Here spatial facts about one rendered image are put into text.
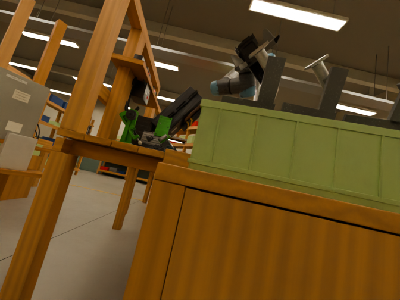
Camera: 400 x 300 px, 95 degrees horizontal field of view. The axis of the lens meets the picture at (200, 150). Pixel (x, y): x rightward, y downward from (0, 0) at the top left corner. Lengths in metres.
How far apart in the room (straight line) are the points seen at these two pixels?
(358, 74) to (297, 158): 6.46
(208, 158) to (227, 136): 0.07
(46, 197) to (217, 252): 0.95
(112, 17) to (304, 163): 1.27
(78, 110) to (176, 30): 4.90
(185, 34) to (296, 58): 3.05
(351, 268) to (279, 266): 0.12
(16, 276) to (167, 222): 1.00
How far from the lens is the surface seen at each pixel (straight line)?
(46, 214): 1.19
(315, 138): 0.47
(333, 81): 0.65
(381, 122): 0.67
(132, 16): 1.78
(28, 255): 1.25
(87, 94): 1.19
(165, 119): 1.72
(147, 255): 0.41
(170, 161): 0.98
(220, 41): 5.70
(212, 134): 0.42
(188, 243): 0.39
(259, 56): 0.60
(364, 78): 6.91
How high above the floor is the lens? 0.77
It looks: 9 degrees up
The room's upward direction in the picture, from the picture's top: 12 degrees clockwise
